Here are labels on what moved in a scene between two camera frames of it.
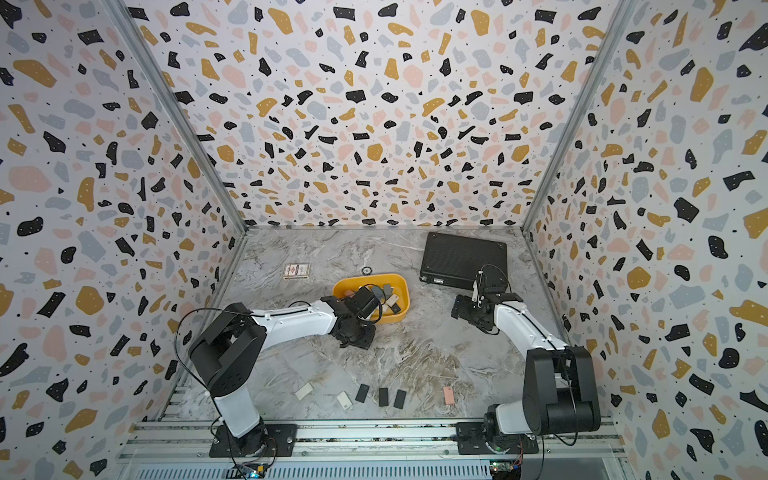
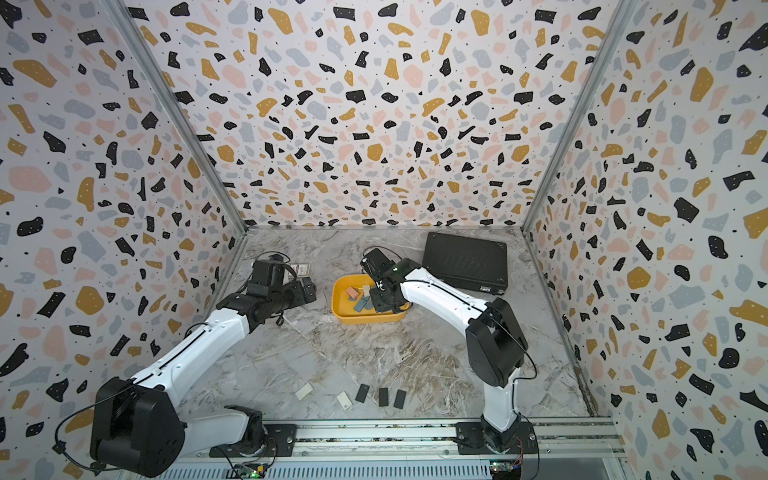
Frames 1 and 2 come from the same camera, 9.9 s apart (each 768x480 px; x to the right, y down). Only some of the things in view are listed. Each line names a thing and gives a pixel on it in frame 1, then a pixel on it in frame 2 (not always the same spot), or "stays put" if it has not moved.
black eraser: [383, 397] stays put
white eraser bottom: [344, 400] stays put
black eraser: [362, 393] stays put
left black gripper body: [362, 337] to [292, 296]
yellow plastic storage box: [396, 280] stays put
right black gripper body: [469, 310] to [380, 301]
